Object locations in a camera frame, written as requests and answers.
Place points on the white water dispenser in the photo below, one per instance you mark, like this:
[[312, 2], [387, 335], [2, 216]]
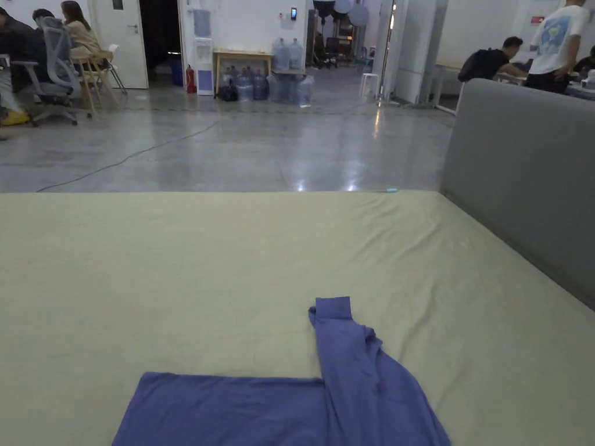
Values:
[[203, 67]]

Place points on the blue long-sleeved shirt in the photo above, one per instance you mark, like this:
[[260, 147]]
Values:
[[353, 395]]

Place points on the red fire extinguisher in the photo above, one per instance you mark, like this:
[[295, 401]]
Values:
[[190, 81]]

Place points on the bed with beige sheet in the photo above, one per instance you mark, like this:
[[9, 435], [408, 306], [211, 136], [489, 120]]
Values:
[[186, 278]]

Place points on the white door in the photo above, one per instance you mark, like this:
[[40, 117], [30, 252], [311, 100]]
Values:
[[121, 42]]

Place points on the blue bin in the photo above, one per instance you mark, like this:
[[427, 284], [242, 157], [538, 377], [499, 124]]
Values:
[[176, 72]]

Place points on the group of people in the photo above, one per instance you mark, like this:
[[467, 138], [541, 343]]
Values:
[[28, 51]]

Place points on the grey padded headboard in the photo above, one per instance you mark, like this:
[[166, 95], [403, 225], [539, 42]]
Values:
[[525, 186]]

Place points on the group of water bottles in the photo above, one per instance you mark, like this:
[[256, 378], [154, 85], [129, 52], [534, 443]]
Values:
[[279, 76]]

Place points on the white desk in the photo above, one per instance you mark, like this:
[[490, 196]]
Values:
[[446, 86]]

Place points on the black bag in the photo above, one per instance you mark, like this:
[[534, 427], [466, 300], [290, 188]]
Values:
[[228, 92]]

